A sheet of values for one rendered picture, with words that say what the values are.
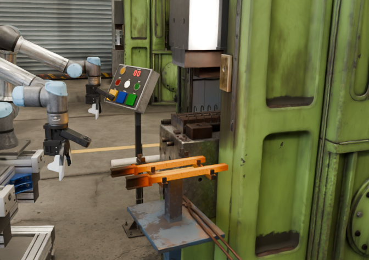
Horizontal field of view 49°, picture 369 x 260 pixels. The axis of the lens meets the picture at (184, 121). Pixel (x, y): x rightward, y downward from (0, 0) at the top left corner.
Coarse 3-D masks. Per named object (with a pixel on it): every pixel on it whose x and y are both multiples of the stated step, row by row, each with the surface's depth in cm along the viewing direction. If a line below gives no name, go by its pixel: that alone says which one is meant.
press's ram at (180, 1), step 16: (176, 0) 212; (192, 0) 196; (208, 0) 199; (176, 16) 214; (192, 16) 198; (208, 16) 201; (176, 32) 215; (192, 32) 200; (208, 32) 203; (192, 48) 202; (208, 48) 205
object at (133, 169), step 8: (176, 160) 172; (184, 160) 172; (192, 160) 173; (112, 168) 160; (120, 168) 160; (128, 168) 161; (136, 168) 161; (144, 168) 164; (160, 168) 167; (112, 176) 158
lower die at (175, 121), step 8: (192, 112) 238; (200, 112) 234; (208, 112) 230; (176, 120) 226; (184, 120) 216; (192, 120) 217; (200, 120) 219; (208, 120) 221; (216, 120) 223; (176, 128) 227; (216, 128) 224
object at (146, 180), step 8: (192, 168) 163; (200, 168) 163; (208, 168) 163; (216, 168) 165; (224, 168) 167; (128, 176) 151; (136, 176) 151; (144, 176) 151; (152, 176) 154; (160, 176) 154; (168, 176) 156; (176, 176) 157; (184, 176) 159; (128, 184) 150; (136, 184) 151; (144, 184) 153
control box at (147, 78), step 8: (120, 64) 276; (128, 72) 267; (144, 72) 257; (152, 72) 255; (120, 80) 269; (128, 80) 264; (136, 80) 259; (144, 80) 255; (152, 80) 256; (112, 88) 272; (120, 88) 266; (128, 88) 261; (144, 88) 253; (152, 88) 257; (144, 96) 254; (112, 104) 273; (120, 104) 261; (136, 104) 251; (144, 104) 255
